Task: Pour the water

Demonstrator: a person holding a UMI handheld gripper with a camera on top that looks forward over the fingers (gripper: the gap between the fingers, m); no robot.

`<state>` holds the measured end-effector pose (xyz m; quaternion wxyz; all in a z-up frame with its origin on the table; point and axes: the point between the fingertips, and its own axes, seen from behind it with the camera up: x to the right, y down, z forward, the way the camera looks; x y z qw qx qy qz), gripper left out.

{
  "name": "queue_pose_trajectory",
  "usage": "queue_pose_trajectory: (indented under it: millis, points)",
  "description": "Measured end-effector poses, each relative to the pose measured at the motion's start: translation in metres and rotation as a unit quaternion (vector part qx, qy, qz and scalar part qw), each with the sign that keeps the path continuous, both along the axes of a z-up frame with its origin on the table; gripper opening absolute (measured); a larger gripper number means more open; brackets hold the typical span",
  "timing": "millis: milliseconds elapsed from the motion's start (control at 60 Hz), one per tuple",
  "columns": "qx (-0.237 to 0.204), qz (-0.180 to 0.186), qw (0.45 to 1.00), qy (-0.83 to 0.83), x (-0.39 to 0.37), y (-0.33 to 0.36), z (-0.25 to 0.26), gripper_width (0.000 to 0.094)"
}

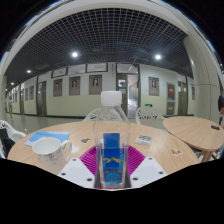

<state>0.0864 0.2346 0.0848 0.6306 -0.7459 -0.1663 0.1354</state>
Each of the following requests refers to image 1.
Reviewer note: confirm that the small dark paper sticker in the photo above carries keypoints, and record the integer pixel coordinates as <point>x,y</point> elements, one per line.
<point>85,140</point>

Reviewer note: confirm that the small printed card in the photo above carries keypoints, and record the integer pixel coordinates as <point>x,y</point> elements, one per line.
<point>144,139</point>

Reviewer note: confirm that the red yellow wall notice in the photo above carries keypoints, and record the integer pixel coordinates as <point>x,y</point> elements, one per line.
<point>170,108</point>

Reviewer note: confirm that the dark hallway door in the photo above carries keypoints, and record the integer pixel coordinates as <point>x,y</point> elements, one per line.
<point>41,98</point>
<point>182,98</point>

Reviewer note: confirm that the white ceramic mug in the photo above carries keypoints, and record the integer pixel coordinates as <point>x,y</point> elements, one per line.
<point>48,153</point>

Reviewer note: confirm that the green exit sign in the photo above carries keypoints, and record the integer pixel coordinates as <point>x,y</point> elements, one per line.
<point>148,105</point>

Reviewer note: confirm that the person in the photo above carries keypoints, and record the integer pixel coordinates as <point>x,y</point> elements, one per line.
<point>221,106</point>

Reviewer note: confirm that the blue printed paper sheet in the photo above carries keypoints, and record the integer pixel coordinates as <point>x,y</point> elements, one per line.
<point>50,135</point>

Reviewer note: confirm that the clear blue-labelled water bottle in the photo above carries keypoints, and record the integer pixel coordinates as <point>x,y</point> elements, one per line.
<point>111,133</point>

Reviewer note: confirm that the framed wall portraits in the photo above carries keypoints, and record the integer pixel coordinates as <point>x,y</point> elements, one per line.
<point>95,84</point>

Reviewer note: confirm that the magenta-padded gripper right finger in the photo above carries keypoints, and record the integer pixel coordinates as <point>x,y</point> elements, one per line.
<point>148,171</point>

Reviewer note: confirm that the red wall notice board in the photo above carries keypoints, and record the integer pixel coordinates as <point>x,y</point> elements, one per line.
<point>170,91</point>

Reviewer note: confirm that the black bag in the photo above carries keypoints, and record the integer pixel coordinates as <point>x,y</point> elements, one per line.
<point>6,145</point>

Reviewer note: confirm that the white brown paper sticker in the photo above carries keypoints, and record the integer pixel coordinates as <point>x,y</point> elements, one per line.
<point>176,151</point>

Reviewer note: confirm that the white plastic lattice chair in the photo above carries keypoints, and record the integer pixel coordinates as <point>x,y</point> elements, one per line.
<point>148,116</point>
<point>91,115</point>
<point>16,135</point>

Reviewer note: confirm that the round wooden table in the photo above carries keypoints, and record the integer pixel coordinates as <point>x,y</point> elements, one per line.
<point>196,131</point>

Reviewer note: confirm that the open dark green doorway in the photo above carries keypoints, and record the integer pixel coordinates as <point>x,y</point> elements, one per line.
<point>121,98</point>

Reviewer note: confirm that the round ceiling lights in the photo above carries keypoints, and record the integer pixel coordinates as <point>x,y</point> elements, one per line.
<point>74,54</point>

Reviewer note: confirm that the black phone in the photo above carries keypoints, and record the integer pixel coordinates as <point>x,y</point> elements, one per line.
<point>215,127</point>

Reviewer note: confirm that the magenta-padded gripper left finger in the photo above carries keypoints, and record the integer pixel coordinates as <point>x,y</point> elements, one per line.
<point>76,171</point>

